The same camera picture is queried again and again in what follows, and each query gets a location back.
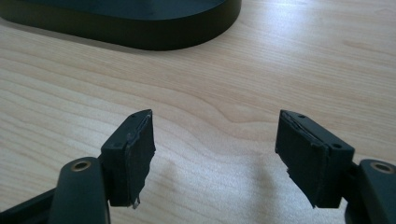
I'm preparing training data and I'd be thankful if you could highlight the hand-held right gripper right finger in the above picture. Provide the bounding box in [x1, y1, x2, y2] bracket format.
[275, 109, 356, 209]

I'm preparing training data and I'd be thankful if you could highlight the black oval stand base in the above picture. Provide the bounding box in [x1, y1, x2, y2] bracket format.
[0, 0, 243, 51]

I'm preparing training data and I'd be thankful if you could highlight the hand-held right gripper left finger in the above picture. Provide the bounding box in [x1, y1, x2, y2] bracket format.
[100, 108, 157, 210]

